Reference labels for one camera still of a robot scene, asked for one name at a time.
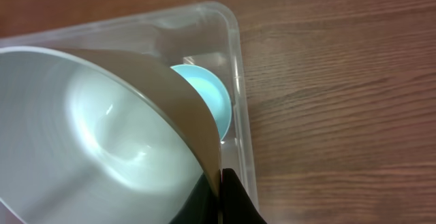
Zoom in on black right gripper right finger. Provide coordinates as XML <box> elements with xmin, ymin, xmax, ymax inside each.
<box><xmin>220</xmin><ymin>168</ymin><xmax>266</xmax><ymax>224</ymax></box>

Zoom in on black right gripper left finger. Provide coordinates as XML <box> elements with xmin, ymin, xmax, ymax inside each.
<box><xmin>170</xmin><ymin>174</ymin><xmax>218</xmax><ymax>224</ymax></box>

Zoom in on clear plastic storage bin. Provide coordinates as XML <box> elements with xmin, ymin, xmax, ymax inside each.
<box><xmin>1</xmin><ymin>2</ymin><xmax>258</xmax><ymax>223</ymax></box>

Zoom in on grey small bowl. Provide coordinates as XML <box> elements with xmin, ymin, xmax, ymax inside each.
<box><xmin>1</xmin><ymin>46</ymin><xmax>220</xmax><ymax>223</ymax></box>

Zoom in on light blue small bowl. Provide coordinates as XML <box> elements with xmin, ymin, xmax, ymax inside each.
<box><xmin>171</xmin><ymin>64</ymin><xmax>232</xmax><ymax>140</ymax></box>

